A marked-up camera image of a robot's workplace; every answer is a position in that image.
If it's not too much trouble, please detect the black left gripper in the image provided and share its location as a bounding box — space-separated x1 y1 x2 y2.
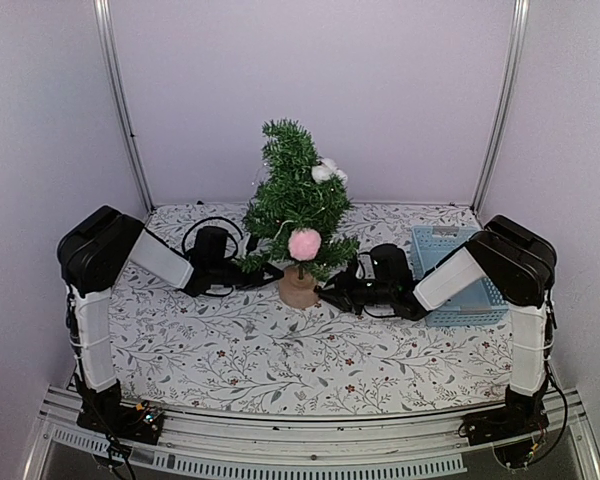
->
210 256 285 291

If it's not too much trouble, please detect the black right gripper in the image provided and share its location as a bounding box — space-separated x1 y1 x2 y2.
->
314 268 395 316

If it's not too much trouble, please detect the pink pompom ornament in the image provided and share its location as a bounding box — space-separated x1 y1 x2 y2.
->
288 229 322 262

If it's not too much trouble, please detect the small green christmas tree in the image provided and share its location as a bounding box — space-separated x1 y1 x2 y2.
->
237 118 360 309

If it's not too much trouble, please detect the fairy light string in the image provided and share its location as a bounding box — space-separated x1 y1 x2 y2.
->
252 159 341 241

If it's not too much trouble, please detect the white cotton berry sprig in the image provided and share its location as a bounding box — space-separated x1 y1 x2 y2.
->
311 158 348 185

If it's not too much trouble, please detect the light blue plastic basket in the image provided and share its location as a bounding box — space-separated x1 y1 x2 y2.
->
410 225 510 329

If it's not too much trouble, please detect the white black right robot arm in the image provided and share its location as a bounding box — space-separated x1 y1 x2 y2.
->
314 215 557 444

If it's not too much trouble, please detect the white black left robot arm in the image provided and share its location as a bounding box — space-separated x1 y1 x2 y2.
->
57 205 284 434

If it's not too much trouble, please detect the floral patterned table mat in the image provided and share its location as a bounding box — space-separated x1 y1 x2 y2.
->
77 201 549 417

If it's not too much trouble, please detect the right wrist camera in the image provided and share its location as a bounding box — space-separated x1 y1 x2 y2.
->
355 252 376 281

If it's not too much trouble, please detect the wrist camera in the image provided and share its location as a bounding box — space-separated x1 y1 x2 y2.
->
245 234 260 254
355 252 376 281

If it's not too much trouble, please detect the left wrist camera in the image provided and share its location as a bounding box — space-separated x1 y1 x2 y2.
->
245 234 260 254

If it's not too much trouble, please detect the aluminium front rail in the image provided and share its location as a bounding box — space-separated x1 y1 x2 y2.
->
23 387 600 479

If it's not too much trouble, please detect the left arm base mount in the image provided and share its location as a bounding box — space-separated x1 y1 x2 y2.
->
77 400 164 445

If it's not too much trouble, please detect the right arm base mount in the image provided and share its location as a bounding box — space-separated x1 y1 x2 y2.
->
457 406 549 470

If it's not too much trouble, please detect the left aluminium frame post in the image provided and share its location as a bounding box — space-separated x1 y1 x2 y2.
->
93 0 155 212

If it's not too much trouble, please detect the aluminium frame post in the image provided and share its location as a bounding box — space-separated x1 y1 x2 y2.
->
471 0 530 215
93 0 155 212

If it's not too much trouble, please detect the right aluminium frame post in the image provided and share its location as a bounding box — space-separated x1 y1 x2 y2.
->
471 0 530 215

